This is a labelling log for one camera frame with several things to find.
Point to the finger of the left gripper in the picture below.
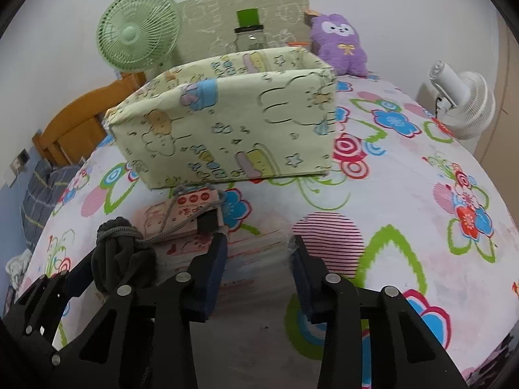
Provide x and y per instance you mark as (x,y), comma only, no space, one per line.
(33,320)

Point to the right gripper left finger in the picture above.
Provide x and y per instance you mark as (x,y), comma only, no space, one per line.
(141,337)

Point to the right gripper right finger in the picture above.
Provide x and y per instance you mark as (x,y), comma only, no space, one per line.
(404,353)

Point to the dark grey socks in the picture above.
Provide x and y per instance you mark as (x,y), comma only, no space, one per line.
(120,259)

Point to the pink packaged pouch with cord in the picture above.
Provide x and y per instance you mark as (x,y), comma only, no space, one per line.
(186,224)

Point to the crumpled clothes pile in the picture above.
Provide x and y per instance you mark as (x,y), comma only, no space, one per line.
(16,268)

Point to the grey plaid pillow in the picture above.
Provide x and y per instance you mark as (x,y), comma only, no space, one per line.
(45,187)

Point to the floral bedsheet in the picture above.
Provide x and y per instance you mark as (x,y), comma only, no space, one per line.
(404,204)

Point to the wooden bed headboard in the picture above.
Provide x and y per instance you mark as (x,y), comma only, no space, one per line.
(77,130)

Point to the yellow cartoon fabric storage box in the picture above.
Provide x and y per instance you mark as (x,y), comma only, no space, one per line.
(239,116)

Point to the white standing fan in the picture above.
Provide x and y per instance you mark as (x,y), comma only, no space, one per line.
(466,102)

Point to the green desk fan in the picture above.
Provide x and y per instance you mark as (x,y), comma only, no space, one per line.
(136,35)

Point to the glass jar with black lid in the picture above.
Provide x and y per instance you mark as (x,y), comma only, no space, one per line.
(250,38)

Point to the cartoon cardboard panel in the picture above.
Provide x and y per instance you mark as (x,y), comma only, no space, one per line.
(208,27)

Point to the purple plush bunny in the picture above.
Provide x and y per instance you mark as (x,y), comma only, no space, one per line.
(337,43)

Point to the small orange-lid container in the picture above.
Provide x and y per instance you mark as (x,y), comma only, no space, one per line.
(300,44)

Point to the green card behind jar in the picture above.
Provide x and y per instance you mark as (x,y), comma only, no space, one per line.
(248,17)

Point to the wall power outlet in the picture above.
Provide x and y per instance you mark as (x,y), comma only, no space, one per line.
(20,162)

